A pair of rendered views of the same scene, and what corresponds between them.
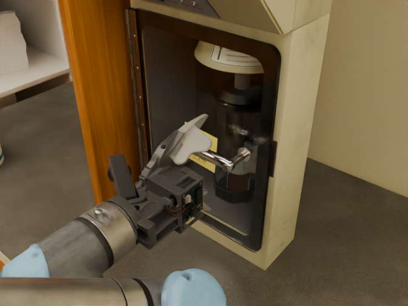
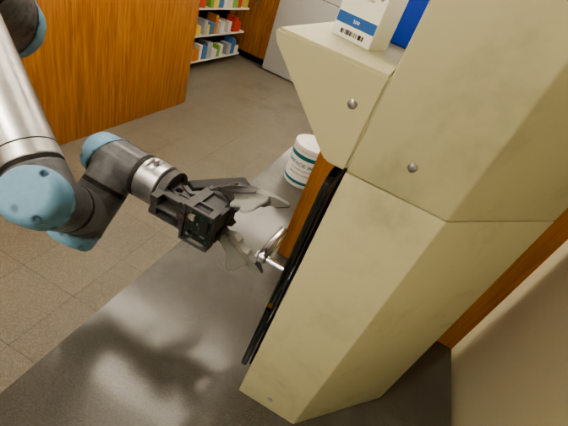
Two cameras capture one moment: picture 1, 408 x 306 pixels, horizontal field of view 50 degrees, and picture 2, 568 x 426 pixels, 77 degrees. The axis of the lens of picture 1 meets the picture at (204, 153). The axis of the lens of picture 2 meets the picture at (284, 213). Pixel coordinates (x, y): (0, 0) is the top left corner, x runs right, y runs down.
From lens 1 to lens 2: 0.54 m
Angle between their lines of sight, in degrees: 49
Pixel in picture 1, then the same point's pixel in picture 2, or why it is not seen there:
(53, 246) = (121, 144)
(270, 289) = (214, 395)
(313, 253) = not seen: outside the picture
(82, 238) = (130, 156)
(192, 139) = (253, 201)
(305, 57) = (364, 228)
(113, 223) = (149, 172)
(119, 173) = (220, 181)
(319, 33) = (406, 226)
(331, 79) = (554, 413)
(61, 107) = not seen: hidden behind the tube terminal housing
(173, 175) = (215, 204)
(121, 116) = not seen: hidden behind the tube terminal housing
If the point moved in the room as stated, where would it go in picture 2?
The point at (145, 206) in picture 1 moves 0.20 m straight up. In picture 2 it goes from (182, 196) to (205, 73)
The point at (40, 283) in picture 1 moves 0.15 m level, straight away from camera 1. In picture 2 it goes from (16, 87) to (129, 85)
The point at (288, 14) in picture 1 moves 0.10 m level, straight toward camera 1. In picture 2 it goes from (339, 141) to (240, 116)
